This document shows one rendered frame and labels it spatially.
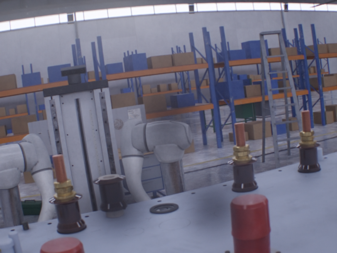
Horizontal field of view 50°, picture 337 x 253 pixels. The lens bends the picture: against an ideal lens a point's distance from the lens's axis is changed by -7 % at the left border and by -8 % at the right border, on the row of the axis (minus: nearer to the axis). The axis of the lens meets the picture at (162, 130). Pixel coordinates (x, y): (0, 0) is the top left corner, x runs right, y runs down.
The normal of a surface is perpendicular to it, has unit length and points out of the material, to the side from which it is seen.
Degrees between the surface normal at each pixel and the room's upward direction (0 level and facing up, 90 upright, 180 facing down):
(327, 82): 90
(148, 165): 90
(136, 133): 66
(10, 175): 106
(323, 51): 90
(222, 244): 0
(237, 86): 90
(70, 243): 4
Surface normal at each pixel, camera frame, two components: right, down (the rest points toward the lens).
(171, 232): -0.13, -0.99
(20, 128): 0.33, 0.07
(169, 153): -0.04, 0.39
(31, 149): 0.57, -0.48
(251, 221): -0.11, 0.11
